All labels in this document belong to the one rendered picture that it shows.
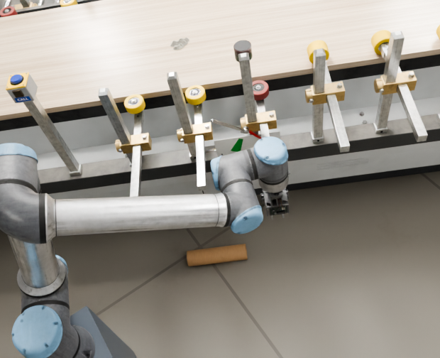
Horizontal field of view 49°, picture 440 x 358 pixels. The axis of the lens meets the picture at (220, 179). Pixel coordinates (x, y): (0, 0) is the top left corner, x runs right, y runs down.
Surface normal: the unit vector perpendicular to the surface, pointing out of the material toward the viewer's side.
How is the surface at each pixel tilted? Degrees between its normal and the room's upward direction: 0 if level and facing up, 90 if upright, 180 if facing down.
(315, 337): 0
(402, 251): 0
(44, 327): 5
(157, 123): 90
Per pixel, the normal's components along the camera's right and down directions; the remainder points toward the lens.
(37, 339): -0.12, -0.51
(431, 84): 0.06, 0.81
